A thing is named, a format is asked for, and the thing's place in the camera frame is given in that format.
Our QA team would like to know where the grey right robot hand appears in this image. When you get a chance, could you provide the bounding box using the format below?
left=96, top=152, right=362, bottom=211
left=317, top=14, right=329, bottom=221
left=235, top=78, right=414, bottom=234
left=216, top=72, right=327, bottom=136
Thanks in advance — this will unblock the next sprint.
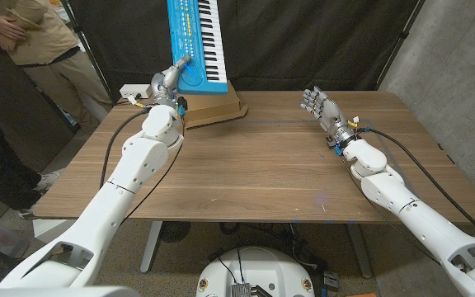
left=300, top=85, right=358, bottom=148

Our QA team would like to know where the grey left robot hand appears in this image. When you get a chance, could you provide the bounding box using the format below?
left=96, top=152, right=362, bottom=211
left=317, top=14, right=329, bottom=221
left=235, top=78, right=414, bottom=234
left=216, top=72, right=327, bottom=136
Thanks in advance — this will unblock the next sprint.
left=149, top=54, right=192, bottom=109

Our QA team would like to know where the blue toy piano keyboard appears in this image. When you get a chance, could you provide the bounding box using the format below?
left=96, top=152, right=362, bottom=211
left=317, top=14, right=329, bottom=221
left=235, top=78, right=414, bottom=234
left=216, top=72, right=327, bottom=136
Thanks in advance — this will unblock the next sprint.
left=166, top=0, right=229, bottom=96

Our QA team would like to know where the white power strip box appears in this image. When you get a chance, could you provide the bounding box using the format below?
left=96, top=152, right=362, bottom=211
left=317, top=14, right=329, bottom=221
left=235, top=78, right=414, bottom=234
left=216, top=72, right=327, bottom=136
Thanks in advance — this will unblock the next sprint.
left=119, top=83, right=153, bottom=100

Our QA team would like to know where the cardboard packing box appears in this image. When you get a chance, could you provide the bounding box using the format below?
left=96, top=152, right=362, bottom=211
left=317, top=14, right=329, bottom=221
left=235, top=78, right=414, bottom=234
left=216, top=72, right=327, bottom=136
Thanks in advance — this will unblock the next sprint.
left=181, top=80, right=249, bottom=130

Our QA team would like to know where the white box under table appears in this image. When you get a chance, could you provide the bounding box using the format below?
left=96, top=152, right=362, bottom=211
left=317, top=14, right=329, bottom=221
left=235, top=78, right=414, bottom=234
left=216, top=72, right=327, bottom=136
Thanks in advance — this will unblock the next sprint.
left=32, top=218, right=78, bottom=248

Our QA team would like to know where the black backdrop curtain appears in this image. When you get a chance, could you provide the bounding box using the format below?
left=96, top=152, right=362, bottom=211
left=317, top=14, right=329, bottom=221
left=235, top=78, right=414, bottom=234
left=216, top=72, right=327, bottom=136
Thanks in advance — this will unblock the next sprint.
left=67, top=0, right=422, bottom=102

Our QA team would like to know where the black backdrop stand pole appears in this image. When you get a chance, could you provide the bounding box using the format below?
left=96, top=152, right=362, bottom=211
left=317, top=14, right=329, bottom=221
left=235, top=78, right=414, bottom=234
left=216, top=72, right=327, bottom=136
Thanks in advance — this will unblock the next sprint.
left=59, top=0, right=117, bottom=104
left=375, top=0, right=426, bottom=90

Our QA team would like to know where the dark wooden door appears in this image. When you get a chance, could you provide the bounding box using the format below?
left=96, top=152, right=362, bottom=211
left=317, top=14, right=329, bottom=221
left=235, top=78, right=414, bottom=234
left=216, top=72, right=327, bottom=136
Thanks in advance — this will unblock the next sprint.
left=0, top=28, right=78, bottom=174

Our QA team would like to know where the person in beige jacket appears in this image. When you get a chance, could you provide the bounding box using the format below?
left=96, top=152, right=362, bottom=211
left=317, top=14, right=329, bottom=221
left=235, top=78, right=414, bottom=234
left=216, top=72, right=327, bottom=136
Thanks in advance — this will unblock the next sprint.
left=0, top=0, right=113, bottom=129

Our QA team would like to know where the grey table leg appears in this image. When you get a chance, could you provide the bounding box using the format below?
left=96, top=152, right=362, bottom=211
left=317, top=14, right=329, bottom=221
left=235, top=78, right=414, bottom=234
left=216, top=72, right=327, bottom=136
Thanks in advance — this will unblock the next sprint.
left=139, top=221, right=163, bottom=274
left=346, top=222, right=374, bottom=280

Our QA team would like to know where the round black floor fan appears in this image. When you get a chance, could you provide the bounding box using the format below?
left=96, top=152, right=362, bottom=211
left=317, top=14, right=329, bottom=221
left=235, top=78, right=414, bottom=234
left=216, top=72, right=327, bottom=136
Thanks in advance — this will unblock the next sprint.
left=158, top=221, right=192, bottom=244

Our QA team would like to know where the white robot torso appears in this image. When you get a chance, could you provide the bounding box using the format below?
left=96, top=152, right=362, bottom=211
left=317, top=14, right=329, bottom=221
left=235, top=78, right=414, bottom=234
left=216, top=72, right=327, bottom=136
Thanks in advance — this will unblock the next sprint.
left=195, top=246, right=316, bottom=297

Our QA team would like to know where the grey heat sink module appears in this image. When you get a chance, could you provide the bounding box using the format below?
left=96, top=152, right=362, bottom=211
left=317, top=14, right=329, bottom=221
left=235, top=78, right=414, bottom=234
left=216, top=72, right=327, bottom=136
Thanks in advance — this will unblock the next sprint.
left=231, top=282, right=274, bottom=297

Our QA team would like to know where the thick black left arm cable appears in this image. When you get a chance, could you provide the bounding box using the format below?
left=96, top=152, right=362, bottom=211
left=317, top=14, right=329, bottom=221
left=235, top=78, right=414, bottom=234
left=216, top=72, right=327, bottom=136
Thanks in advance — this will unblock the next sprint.
left=99, top=106, right=156, bottom=191

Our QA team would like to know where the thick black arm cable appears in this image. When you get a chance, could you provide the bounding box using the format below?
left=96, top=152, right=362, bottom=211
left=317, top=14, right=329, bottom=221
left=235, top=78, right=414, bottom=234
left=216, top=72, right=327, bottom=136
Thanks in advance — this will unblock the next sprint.
left=99, top=106, right=156, bottom=191
left=360, top=127, right=475, bottom=247

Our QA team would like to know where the thin black left arm wire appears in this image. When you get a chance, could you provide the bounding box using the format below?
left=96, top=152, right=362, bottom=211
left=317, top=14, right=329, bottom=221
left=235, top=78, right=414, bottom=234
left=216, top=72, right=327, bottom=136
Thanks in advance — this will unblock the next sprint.
left=120, top=123, right=186, bottom=226

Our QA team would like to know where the thin black arm wire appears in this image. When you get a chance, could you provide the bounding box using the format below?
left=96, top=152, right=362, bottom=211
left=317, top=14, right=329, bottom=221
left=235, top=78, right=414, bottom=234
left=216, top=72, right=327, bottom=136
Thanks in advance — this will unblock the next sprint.
left=120, top=123, right=186, bottom=226
left=340, top=154, right=440, bottom=265

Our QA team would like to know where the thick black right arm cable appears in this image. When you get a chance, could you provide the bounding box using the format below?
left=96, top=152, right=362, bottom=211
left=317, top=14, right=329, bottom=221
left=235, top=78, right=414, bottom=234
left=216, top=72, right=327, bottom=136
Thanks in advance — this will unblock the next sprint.
left=360, top=127, right=475, bottom=247

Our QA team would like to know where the thin black right arm wire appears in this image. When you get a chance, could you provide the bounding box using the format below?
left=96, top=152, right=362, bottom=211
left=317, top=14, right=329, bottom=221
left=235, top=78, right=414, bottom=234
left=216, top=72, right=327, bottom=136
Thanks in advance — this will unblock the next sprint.
left=340, top=154, right=440, bottom=265

